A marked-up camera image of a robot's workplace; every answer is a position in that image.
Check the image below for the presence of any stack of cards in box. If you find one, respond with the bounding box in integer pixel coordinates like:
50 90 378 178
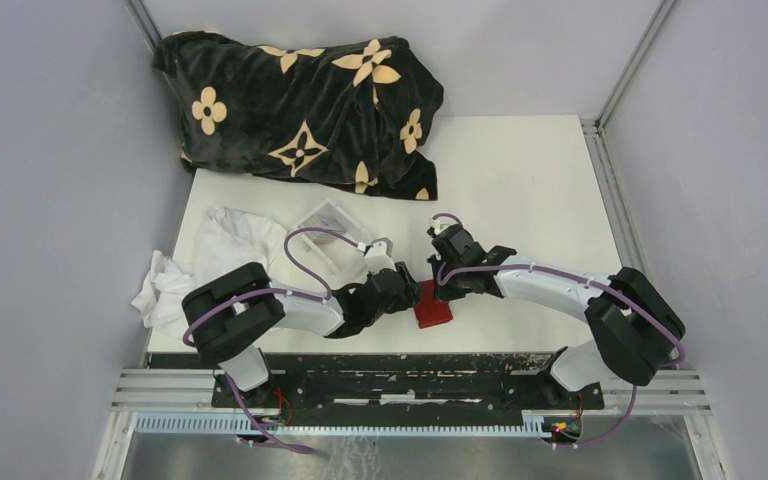
301 212 346 233

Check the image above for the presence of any white slotted cable duct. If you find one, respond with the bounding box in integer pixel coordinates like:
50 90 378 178
133 410 548 439

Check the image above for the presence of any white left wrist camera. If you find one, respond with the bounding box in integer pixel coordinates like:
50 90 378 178
356 237 396 274

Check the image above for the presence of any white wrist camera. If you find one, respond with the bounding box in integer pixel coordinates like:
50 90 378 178
426 218 458 238
356 237 396 274

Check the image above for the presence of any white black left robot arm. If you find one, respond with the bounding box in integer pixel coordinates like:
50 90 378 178
181 262 422 407

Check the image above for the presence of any aluminium frame rail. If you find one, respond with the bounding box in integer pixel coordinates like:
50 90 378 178
581 1 712 417

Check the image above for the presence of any red leather card holder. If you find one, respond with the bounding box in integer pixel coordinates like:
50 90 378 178
413 280 454 329

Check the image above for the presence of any white crumpled cloth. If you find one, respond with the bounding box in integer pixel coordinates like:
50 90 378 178
131 206 288 339

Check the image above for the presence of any black floral blanket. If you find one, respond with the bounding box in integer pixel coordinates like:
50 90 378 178
152 31 444 201

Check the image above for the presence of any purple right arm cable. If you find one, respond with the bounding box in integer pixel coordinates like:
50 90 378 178
431 213 687 452

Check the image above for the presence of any white plastic card box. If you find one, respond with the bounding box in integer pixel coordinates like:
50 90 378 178
291 199 373 282

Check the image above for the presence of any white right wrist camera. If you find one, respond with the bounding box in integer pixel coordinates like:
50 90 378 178
426 218 458 238

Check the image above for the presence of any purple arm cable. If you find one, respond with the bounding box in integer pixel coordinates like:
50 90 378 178
182 227 369 456
431 213 687 452

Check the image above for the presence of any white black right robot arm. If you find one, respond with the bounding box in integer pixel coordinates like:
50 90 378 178
428 214 686 408

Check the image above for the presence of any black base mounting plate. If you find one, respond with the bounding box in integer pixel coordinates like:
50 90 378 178
243 353 605 427

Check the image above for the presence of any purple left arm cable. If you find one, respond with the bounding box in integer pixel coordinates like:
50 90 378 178
182 227 369 456

